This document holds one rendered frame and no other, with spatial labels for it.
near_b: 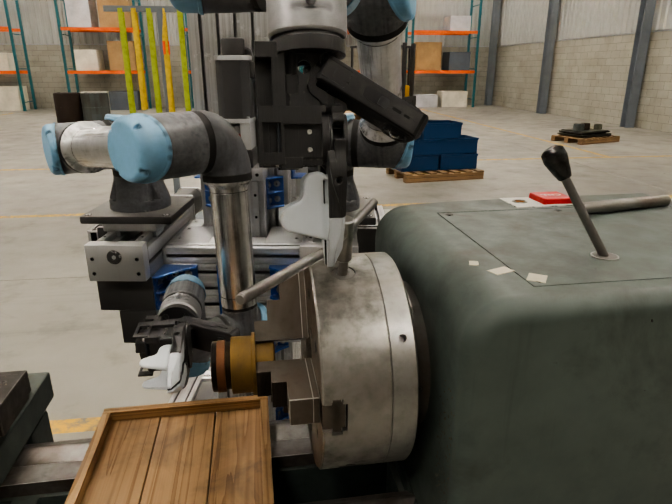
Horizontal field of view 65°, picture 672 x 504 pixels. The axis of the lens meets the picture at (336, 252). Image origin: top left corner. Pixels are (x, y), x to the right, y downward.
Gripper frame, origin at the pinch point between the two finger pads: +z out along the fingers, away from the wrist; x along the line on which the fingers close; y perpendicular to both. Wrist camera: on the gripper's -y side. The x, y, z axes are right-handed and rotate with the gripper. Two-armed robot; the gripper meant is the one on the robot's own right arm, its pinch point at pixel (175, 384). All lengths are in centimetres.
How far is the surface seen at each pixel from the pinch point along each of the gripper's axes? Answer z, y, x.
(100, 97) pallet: -1210, 310, -17
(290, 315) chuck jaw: -5.1, -16.8, 7.1
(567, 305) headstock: 18, -47, 17
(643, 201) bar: -17, -82, 20
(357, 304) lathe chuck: 5.9, -24.9, 13.3
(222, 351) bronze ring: -1.5, -6.7, 3.8
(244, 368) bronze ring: 0.6, -9.7, 2.0
